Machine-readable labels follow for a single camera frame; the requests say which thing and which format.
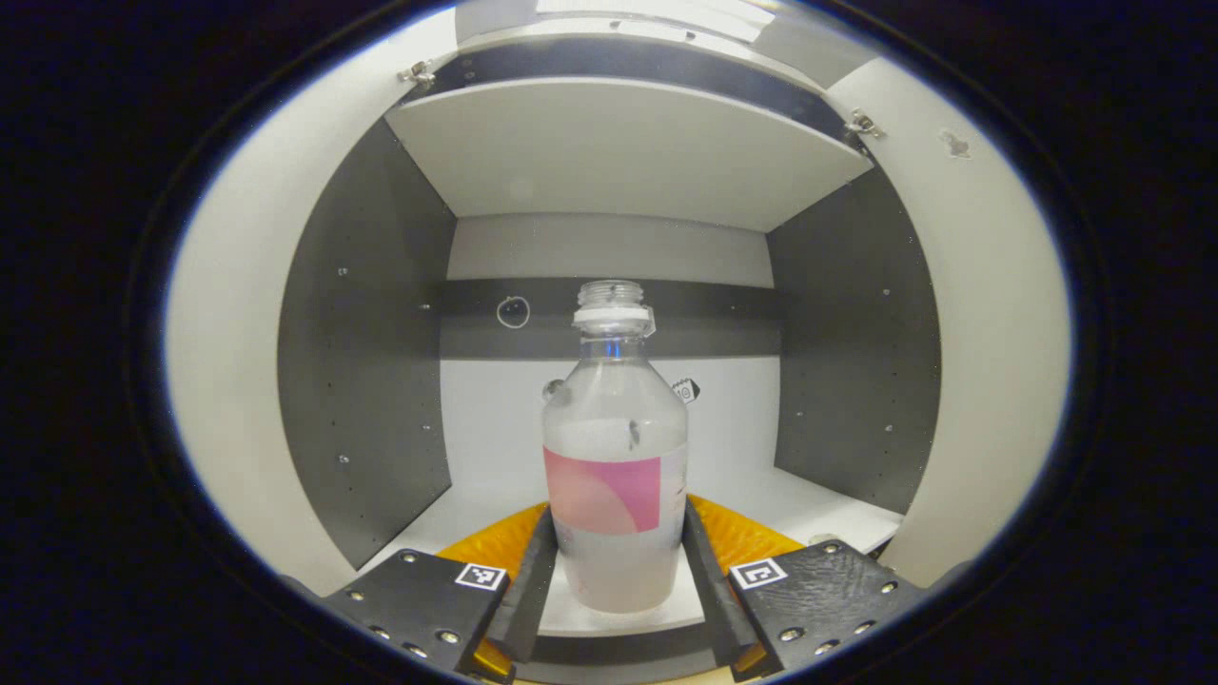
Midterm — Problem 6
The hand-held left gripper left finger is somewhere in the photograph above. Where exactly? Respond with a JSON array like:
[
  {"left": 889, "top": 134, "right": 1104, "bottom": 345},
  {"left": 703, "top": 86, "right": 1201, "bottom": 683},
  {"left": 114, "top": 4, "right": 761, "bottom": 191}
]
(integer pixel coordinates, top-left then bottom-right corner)
[{"left": 324, "top": 501, "right": 560, "bottom": 682}]

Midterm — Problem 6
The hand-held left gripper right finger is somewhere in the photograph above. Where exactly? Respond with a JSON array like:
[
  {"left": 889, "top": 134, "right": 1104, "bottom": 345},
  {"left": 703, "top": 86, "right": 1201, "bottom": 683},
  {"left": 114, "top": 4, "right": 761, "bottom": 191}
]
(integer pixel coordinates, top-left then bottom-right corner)
[{"left": 681, "top": 493, "right": 929, "bottom": 682}]

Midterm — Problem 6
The clear plastic bottle pink label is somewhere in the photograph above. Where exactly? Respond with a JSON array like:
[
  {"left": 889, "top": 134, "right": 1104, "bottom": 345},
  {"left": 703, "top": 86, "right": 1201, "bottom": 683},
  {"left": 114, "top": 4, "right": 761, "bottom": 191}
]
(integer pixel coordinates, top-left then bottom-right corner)
[{"left": 541, "top": 279, "right": 690, "bottom": 615}]

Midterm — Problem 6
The grey cabinet door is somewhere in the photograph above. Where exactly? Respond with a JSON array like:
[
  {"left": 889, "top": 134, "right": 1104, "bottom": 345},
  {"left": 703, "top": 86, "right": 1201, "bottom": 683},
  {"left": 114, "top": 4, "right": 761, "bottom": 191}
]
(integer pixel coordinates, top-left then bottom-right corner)
[
  {"left": 826, "top": 57, "right": 1074, "bottom": 588},
  {"left": 164, "top": 10, "right": 458, "bottom": 597}
]

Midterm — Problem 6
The grey cabinet with shelves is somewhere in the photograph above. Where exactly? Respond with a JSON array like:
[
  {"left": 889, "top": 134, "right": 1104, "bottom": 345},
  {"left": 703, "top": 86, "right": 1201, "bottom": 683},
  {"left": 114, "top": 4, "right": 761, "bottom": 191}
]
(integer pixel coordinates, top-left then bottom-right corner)
[{"left": 276, "top": 19, "right": 943, "bottom": 667}]

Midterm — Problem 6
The large ceiling light panel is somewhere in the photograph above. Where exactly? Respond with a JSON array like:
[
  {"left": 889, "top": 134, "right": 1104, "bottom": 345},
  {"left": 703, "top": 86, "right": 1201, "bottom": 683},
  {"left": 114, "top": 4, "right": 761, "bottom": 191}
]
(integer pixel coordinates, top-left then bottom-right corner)
[{"left": 535, "top": 0, "right": 762, "bottom": 41}]

